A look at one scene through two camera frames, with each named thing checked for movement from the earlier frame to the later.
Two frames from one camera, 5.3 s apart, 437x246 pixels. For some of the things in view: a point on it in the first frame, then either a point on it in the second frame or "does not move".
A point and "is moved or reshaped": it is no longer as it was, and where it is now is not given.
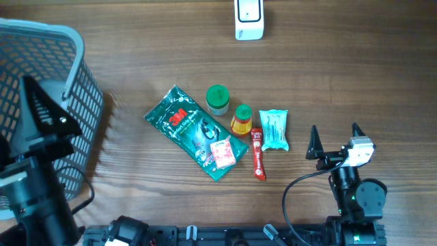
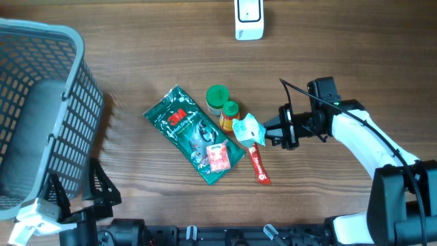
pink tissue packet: (223, 153) is moved or reshaped
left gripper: (57, 133) → (102, 208)
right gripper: (315, 151) → (285, 121)
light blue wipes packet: (274, 130) is moved or reshaped
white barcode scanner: (249, 21) does not move
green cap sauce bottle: (241, 123) → (231, 111)
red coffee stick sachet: (258, 159) is moved or reshaped
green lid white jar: (218, 99) does not move
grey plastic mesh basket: (54, 59) does not move
